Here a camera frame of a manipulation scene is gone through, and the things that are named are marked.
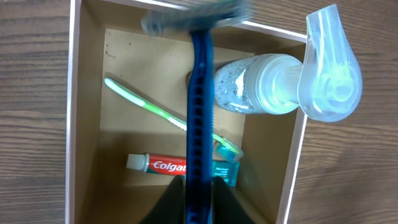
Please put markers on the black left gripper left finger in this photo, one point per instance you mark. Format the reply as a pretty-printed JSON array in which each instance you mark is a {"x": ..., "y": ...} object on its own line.
[{"x": 169, "y": 208}]

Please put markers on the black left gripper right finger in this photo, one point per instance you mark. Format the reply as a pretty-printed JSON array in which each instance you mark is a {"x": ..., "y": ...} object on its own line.
[{"x": 226, "y": 208}]

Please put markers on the Colgate toothpaste tube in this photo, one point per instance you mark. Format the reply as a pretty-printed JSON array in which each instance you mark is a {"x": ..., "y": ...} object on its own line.
[{"x": 171, "y": 165}]

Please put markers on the green white toothbrush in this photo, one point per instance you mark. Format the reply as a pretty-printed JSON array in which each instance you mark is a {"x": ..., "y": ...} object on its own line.
[{"x": 226, "y": 149}]

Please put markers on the clear soap pump bottle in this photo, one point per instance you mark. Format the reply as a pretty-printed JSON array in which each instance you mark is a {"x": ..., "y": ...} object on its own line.
[{"x": 327, "y": 85}]

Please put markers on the blue disposable razor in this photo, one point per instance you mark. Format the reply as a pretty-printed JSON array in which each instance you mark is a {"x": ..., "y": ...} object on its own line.
[{"x": 198, "y": 20}]

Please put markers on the pink cardboard box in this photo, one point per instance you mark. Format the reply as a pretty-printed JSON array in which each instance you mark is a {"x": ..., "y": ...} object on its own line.
[{"x": 126, "y": 115}]

